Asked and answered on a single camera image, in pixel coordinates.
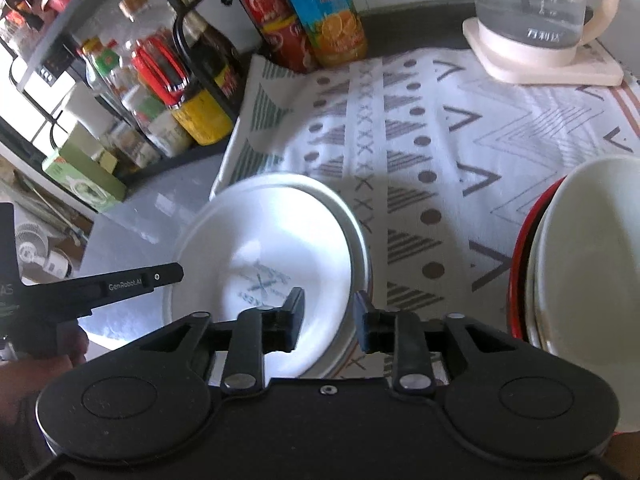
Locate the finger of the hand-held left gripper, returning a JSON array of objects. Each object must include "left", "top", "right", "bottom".
[{"left": 21, "top": 262, "right": 185, "bottom": 318}]

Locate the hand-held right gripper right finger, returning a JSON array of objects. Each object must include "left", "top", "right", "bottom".
[{"left": 352, "top": 290, "right": 532, "bottom": 396}]

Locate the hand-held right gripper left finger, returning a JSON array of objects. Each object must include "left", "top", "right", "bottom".
[{"left": 132, "top": 287, "right": 307, "bottom": 395}]

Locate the plain white plate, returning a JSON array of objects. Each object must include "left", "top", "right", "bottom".
[{"left": 165, "top": 173, "right": 374, "bottom": 380}]

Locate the person's left hand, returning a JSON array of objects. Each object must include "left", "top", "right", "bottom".
[{"left": 0, "top": 332, "right": 91, "bottom": 437}]

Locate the small white fan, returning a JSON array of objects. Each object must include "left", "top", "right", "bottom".
[{"left": 13, "top": 222, "right": 72, "bottom": 279}]

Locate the green box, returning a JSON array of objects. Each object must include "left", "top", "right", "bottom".
[{"left": 42, "top": 142, "right": 129, "bottom": 214}]

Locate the white label jar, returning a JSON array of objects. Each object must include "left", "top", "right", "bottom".
[{"left": 144, "top": 104, "right": 194, "bottom": 159}]

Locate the white cup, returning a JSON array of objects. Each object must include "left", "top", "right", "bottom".
[{"left": 62, "top": 82, "right": 117, "bottom": 139}]

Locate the patterned white table cloth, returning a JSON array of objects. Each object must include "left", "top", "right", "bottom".
[{"left": 209, "top": 47, "right": 640, "bottom": 382}]

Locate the dark sauce bottle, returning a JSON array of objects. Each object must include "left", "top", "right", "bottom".
[{"left": 172, "top": 9, "right": 246, "bottom": 147}]

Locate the green cap condiment bottle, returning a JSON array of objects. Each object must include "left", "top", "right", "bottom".
[{"left": 81, "top": 37, "right": 151, "bottom": 126}]

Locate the red label condiment bottle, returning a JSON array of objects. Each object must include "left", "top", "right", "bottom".
[{"left": 130, "top": 34, "right": 194, "bottom": 111}]

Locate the black condiment rack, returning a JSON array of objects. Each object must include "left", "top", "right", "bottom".
[{"left": 0, "top": 0, "right": 242, "bottom": 187}]

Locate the clear bottle with cork cap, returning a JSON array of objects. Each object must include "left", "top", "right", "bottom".
[{"left": 117, "top": 0, "right": 167, "bottom": 47}]

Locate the red cola bottle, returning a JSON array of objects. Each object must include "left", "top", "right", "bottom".
[{"left": 227, "top": 0, "right": 319, "bottom": 74}]

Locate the orange juice bottle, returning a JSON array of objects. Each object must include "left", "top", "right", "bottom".
[{"left": 269, "top": 0, "right": 369, "bottom": 69}]

